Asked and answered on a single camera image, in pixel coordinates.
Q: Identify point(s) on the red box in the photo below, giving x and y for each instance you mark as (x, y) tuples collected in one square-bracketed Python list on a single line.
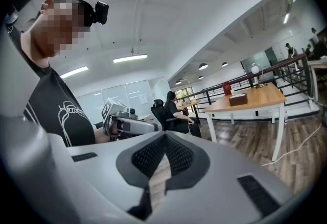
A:
[(227, 89)]

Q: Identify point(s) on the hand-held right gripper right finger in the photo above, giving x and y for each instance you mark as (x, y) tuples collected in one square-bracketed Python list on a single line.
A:
[(224, 182)]

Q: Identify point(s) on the brown tissue holder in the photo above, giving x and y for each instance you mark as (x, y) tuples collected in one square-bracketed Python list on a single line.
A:
[(238, 99)]

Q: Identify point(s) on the person's left forearm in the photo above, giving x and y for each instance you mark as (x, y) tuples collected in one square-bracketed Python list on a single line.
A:
[(101, 136)]

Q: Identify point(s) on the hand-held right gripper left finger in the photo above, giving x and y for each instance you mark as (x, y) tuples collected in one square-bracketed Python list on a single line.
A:
[(102, 179)]

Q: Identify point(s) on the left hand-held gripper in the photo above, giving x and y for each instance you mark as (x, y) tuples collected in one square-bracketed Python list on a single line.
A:
[(120, 115)]

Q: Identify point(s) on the black office chair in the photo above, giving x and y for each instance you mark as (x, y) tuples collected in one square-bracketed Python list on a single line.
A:
[(159, 114)]

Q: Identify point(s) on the white globe desk lamp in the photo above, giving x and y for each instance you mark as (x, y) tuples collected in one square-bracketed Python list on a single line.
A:
[(258, 75)]

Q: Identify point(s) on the wooden table with white legs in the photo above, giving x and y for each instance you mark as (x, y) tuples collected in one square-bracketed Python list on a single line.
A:
[(316, 72), (253, 101)]

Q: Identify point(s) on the white tissues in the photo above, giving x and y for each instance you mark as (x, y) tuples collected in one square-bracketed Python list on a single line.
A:
[(238, 95)]

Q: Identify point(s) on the black metal railing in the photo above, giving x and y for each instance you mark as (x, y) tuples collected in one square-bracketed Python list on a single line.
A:
[(281, 75)]

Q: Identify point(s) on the person's left hand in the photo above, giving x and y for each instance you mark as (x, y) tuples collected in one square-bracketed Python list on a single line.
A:
[(119, 126)]

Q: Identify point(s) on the small wooden desk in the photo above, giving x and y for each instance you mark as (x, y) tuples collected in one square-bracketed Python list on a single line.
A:
[(189, 103)]

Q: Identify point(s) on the black printed t-shirt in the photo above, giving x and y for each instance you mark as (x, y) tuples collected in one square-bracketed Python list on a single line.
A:
[(56, 113)]

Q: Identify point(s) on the person's head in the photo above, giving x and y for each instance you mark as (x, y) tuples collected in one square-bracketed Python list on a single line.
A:
[(56, 26)]

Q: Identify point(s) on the black head-mounted camera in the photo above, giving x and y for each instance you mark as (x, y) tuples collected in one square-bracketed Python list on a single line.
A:
[(101, 12)]

